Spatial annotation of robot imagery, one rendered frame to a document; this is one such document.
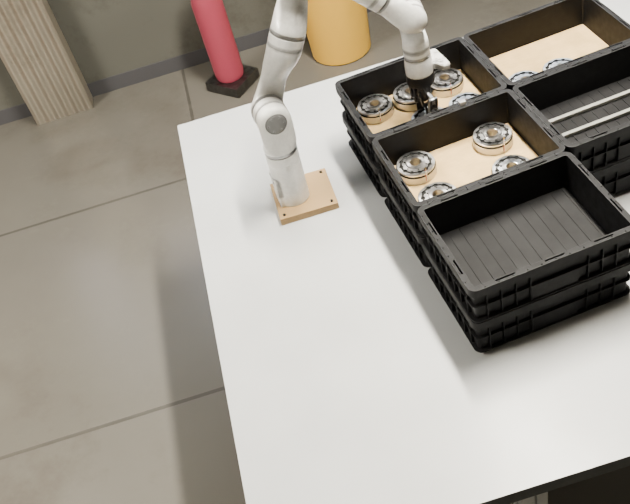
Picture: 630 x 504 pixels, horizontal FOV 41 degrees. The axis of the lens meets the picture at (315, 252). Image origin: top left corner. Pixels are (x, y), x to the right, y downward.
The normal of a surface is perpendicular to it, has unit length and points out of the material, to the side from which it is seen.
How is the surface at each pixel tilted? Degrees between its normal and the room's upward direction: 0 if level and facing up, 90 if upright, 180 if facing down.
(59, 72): 90
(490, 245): 0
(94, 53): 90
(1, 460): 0
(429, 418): 0
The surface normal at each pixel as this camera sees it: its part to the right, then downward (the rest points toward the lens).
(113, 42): 0.22, 0.67
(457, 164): -0.20, -0.68
